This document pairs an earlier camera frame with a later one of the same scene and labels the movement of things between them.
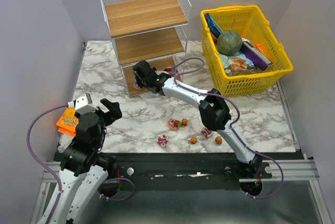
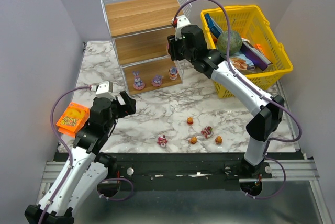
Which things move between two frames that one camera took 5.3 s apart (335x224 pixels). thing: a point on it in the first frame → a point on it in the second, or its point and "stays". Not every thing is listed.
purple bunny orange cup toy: [172, 69] stays
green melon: [229, 42] stays
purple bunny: [135, 86] stays
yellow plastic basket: [249, 22] stays
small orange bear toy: [184, 121] → [190, 121]
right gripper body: [141, 75] → [172, 48]
